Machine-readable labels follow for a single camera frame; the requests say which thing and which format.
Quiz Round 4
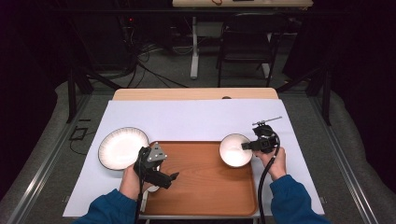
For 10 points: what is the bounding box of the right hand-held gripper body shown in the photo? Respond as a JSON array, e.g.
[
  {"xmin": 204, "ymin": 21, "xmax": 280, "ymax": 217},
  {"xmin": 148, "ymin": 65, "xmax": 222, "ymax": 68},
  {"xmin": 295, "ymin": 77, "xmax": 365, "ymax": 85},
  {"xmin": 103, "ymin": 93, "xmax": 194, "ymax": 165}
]
[{"xmin": 251, "ymin": 116, "xmax": 283, "ymax": 154}]

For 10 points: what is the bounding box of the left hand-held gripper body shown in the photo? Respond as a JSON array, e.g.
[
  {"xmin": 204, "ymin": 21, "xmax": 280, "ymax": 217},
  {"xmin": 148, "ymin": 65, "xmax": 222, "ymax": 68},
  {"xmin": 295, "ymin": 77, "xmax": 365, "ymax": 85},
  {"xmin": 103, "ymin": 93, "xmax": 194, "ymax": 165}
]
[{"xmin": 134, "ymin": 142, "xmax": 173, "ymax": 190}]

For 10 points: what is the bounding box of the white bowl with brown rim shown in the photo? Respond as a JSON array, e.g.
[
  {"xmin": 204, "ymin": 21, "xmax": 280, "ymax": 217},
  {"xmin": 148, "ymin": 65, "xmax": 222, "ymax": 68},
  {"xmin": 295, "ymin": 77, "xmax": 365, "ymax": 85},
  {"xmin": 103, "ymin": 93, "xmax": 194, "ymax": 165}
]
[{"xmin": 219, "ymin": 133, "xmax": 254, "ymax": 168}]

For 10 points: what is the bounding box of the brown wood-grain tray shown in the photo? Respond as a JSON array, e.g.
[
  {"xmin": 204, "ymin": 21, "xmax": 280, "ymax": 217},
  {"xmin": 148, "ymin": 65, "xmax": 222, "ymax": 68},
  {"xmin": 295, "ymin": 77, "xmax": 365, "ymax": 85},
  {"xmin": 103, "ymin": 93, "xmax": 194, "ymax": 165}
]
[{"xmin": 139, "ymin": 140, "xmax": 259, "ymax": 217}]

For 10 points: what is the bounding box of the white plate with dark rim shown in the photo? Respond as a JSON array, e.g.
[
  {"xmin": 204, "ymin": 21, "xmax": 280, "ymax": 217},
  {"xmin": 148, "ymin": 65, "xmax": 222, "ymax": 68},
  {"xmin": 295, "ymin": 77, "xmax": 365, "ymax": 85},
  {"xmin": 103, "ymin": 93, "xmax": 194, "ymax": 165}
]
[{"xmin": 98, "ymin": 126, "xmax": 150, "ymax": 171}]

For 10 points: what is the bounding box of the person's right hand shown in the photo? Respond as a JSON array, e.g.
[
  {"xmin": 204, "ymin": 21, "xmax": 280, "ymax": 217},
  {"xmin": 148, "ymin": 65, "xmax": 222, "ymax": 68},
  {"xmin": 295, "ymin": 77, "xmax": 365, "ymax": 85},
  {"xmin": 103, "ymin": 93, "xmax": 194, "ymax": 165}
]
[{"xmin": 255, "ymin": 148, "xmax": 288, "ymax": 181}]

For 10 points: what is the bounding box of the person's left hand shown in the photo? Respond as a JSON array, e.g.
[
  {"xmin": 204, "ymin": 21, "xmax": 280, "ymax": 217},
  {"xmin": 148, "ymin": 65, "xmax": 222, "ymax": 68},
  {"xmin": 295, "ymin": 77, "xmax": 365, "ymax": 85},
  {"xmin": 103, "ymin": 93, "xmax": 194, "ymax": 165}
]
[{"xmin": 120, "ymin": 164, "xmax": 152, "ymax": 200}]

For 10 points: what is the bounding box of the light wooden table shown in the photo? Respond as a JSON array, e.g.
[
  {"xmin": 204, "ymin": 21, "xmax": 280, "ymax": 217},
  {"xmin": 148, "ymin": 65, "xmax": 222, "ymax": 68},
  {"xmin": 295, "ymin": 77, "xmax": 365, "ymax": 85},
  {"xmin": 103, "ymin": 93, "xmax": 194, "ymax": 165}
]
[{"xmin": 112, "ymin": 87, "xmax": 279, "ymax": 101}]

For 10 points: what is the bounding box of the black metal stand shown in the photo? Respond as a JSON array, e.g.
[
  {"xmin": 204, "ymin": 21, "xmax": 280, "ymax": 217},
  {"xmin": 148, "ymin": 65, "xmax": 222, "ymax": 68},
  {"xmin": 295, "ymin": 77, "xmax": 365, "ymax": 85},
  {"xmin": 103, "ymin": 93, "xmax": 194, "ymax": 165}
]
[
  {"xmin": 275, "ymin": 66, "xmax": 332, "ymax": 126},
  {"xmin": 65, "ymin": 66, "xmax": 124, "ymax": 124}
]

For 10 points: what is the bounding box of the black folding chair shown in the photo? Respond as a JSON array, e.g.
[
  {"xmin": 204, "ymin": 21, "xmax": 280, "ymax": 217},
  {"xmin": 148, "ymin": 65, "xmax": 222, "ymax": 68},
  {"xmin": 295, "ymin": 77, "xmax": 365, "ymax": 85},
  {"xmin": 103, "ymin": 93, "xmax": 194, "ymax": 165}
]
[{"xmin": 216, "ymin": 12, "xmax": 288, "ymax": 88}]

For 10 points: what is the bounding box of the black device with red light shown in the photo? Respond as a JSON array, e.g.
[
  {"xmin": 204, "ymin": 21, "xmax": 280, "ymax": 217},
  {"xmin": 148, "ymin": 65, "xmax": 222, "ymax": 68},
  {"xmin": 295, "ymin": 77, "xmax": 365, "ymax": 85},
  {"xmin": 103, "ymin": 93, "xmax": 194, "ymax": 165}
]
[{"xmin": 122, "ymin": 15, "xmax": 139, "ymax": 32}]

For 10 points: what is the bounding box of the desk with white legs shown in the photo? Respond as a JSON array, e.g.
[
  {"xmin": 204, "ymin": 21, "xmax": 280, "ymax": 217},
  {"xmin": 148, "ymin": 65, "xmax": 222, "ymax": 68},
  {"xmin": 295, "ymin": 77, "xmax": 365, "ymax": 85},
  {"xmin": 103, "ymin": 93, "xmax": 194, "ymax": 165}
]
[{"xmin": 172, "ymin": 0, "xmax": 314, "ymax": 80}]

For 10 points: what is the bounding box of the left hand-held gripper cable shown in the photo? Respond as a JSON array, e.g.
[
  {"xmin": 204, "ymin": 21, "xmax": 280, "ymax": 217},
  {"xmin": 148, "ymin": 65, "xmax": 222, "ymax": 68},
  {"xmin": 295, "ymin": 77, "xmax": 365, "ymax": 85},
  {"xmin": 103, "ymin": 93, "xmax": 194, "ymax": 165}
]
[{"xmin": 134, "ymin": 148, "xmax": 148, "ymax": 224}]

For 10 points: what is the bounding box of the hand-held gripper cable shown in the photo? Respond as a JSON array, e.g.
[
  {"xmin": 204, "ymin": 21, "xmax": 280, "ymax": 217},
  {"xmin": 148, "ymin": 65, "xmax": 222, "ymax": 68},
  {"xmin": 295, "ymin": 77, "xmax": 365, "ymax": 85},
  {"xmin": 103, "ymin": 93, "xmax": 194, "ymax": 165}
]
[
  {"xmin": 257, "ymin": 130, "xmax": 281, "ymax": 224},
  {"xmin": 134, "ymin": 148, "xmax": 148, "ymax": 224}
]

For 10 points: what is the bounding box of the right hand-held gripper cable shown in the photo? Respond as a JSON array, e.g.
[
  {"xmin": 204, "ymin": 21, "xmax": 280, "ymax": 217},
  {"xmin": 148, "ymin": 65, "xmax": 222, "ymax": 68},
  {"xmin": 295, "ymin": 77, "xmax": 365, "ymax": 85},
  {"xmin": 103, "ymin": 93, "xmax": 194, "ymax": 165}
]
[{"xmin": 257, "ymin": 130, "xmax": 281, "ymax": 224}]

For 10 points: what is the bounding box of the aluminium rail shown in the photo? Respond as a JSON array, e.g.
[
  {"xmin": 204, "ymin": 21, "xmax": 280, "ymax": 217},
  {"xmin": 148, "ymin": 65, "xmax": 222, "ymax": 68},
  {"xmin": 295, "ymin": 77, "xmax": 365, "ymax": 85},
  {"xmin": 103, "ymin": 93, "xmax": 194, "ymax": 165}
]
[
  {"xmin": 6, "ymin": 92, "xmax": 92, "ymax": 224},
  {"xmin": 306, "ymin": 92, "xmax": 379, "ymax": 224}
]

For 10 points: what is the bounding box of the black floor cable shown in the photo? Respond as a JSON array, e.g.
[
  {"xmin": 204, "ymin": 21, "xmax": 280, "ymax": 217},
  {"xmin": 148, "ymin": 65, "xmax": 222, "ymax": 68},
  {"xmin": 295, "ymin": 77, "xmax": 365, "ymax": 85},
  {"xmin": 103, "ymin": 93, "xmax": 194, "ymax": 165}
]
[{"xmin": 136, "ymin": 60, "xmax": 190, "ymax": 89}]

